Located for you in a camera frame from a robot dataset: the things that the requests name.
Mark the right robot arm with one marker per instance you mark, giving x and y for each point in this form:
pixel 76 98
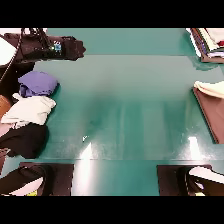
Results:
pixel 203 181

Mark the purple garment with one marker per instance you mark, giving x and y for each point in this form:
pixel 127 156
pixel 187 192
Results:
pixel 37 83

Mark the cream garment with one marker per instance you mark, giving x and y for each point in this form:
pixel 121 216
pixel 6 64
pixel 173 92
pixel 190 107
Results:
pixel 210 88

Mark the black garment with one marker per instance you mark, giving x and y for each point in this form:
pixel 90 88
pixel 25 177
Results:
pixel 26 140

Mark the heap of clothes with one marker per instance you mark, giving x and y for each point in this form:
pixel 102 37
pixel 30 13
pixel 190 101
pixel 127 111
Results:
pixel 210 43

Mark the white garment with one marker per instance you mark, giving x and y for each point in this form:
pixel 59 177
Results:
pixel 31 109

